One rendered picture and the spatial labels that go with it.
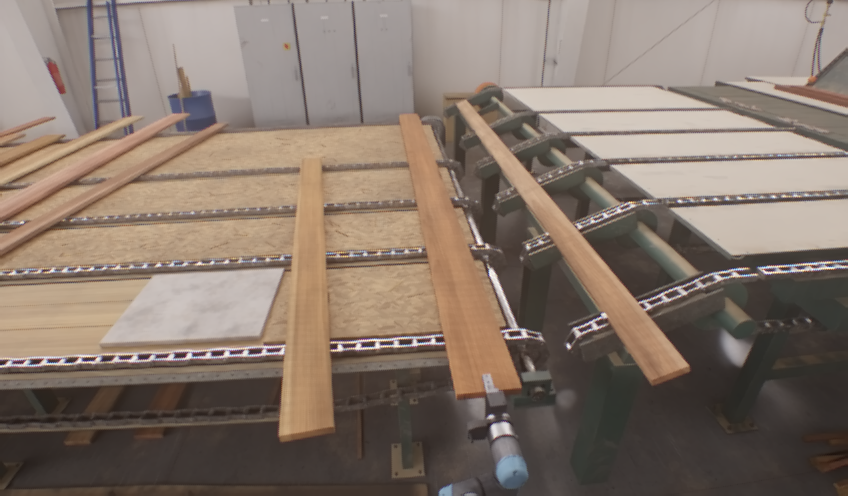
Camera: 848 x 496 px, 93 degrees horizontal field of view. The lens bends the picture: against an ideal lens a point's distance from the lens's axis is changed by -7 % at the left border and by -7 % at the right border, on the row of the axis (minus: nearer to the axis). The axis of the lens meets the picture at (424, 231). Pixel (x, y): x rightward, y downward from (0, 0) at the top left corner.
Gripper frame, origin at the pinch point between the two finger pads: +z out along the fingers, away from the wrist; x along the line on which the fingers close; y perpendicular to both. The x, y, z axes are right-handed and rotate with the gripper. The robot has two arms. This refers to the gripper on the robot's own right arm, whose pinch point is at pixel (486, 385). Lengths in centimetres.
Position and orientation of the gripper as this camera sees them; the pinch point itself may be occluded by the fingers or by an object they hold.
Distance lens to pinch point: 141.0
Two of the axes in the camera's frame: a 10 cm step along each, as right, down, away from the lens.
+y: 9.9, -0.6, 0.8
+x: -0.2, -8.8, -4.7
